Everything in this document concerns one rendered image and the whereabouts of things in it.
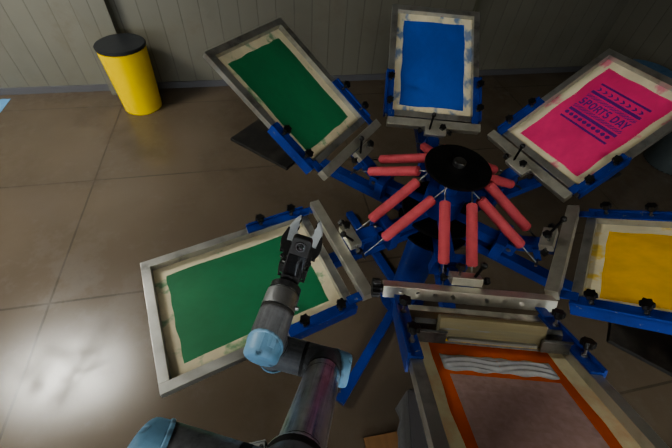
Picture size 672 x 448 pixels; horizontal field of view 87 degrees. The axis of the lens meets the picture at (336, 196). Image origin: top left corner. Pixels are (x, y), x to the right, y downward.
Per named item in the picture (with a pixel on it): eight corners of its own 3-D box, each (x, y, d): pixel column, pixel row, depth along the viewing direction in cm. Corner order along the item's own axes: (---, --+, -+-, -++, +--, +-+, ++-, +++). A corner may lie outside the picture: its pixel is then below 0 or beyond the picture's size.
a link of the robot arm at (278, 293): (262, 296, 75) (298, 308, 75) (269, 278, 78) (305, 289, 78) (260, 310, 81) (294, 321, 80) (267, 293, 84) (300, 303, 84)
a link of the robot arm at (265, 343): (243, 363, 74) (237, 348, 68) (262, 314, 81) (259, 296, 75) (279, 372, 73) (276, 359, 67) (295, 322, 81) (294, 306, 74)
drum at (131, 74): (168, 94, 420) (148, 32, 367) (163, 116, 391) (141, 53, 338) (125, 95, 412) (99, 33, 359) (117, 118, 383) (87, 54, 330)
